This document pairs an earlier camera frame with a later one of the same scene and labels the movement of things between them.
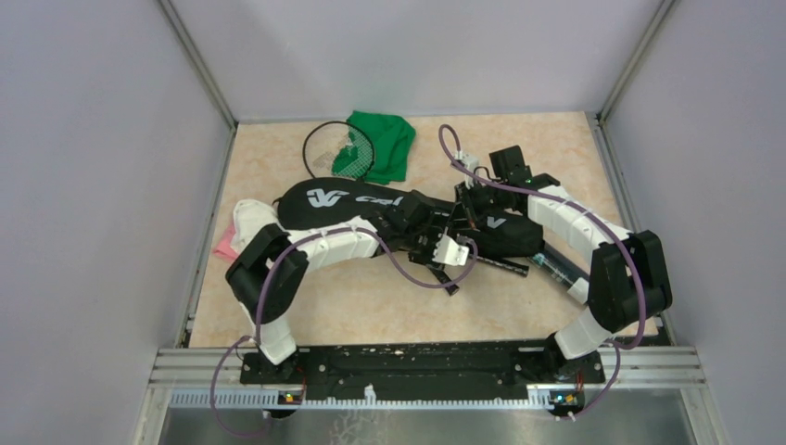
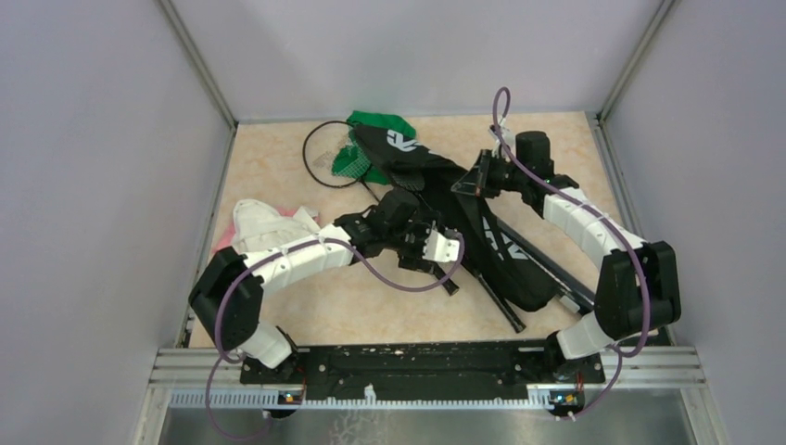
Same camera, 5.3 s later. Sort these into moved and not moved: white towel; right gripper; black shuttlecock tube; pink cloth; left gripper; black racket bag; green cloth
Moved: black shuttlecock tube; right gripper; black racket bag
Not moved: white towel; left gripper; pink cloth; green cloth
